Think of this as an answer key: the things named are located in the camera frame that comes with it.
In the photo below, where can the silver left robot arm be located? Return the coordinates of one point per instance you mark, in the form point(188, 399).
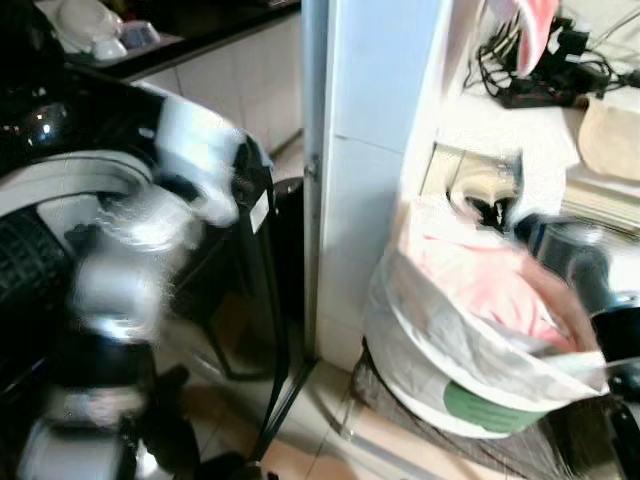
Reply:
point(125, 270)

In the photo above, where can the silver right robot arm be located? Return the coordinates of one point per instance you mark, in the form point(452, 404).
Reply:
point(585, 265)

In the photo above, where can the pink clothes in bag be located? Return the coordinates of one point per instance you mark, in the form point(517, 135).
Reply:
point(480, 280)

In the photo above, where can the black top-load washing machine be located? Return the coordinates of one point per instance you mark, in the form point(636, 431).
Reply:
point(235, 300)

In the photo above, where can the white plastic container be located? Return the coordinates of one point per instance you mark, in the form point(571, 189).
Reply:
point(475, 175)

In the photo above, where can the beige folded cloth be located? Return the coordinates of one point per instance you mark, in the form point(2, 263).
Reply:
point(612, 135)

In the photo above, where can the white plastic laundry bag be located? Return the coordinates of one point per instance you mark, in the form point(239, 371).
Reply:
point(440, 350)

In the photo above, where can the hanging pink white cloth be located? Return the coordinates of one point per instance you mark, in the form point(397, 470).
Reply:
point(535, 30)

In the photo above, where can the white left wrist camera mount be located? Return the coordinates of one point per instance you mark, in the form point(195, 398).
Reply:
point(200, 150)

